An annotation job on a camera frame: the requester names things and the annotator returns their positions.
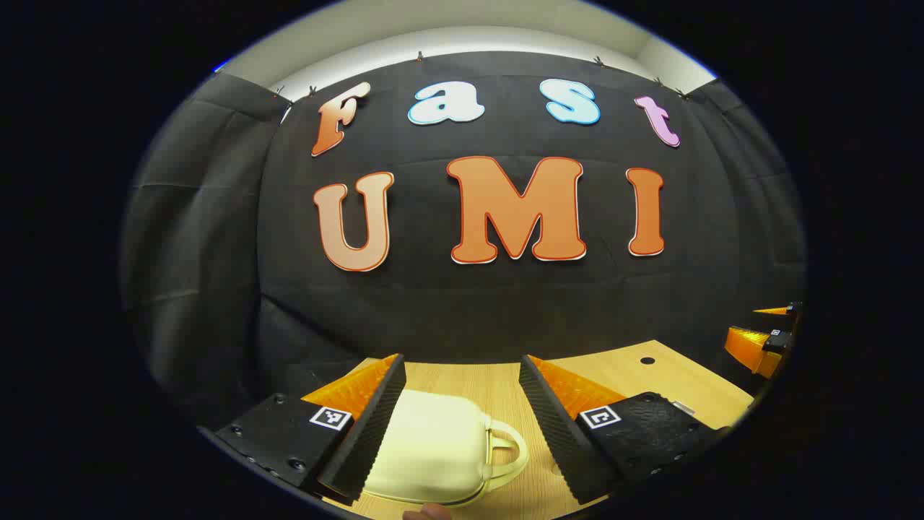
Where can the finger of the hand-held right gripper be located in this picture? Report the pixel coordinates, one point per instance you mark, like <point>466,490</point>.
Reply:
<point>747,343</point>
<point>783,310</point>

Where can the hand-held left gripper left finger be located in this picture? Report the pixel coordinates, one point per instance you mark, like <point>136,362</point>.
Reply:
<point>375,426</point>

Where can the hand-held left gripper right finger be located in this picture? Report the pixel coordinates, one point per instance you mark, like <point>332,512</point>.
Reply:
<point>552,426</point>

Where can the pale yellow suitcase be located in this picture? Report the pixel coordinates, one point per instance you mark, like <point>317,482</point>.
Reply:
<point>433,448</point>

